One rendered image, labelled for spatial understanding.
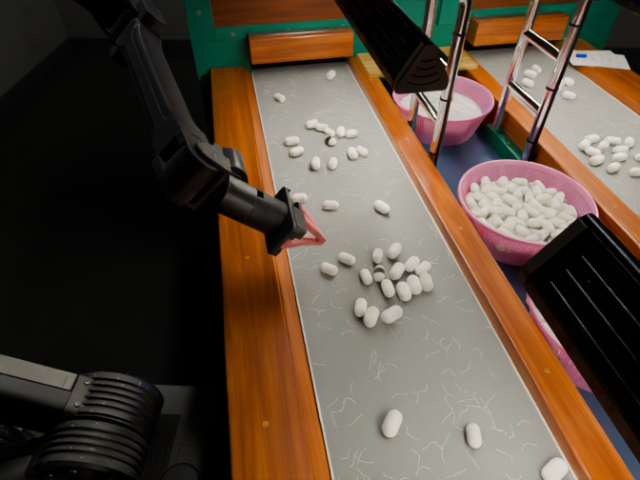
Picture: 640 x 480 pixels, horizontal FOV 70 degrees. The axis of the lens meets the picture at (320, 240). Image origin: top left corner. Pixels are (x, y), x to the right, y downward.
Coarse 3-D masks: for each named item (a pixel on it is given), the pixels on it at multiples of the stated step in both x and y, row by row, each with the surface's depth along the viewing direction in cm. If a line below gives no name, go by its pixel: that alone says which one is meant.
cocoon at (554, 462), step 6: (552, 462) 56; (558, 462) 56; (564, 462) 56; (546, 468) 56; (552, 468) 56; (558, 468) 56; (564, 468) 56; (546, 474) 56; (552, 474) 55; (558, 474) 55; (564, 474) 56
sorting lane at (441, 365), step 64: (320, 192) 97; (384, 192) 97; (320, 256) 84; (384, 256) 84; (448, 256) 84; (320, 320) 74; (448, 320) 74; (320, 384) 66; (384, 384) 66; (448, 384) 66; (512, 384) 66; (384, 448) 59; (448, 448) 59; (512, 448) 59
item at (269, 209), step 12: (264, 192) 68; (288, 192) 72; (264, 204) 66; (276, 204) 68; (288, 204) 70; (252, 216) 66; (264, 216) 66; (276, 216) 68; (288, 216) 68; (252, 228) 68; (264, 228) 68; (276, 228) 68; (288, 228) 67; (276, 240) 68; (276, 252) 69
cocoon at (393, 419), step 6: (390, 414) 61; (396, 414) 60; (384, 420) 61; (390, 420) 60; (396, 420) 60; (384, 426) 60; (390, 426) 59; (396, 426) 60; (384, 432) 60; (390, 432) 59; (396, 432) 60
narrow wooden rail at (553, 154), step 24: (480, 72) 133; (504, 120) 119; (528, 120) 114; (552, 144) 106; (552, 168) 103; (576, 168) 99; (600, 192) 93; (600, 216) 91; (624, 216) 88; (624, 240) 86
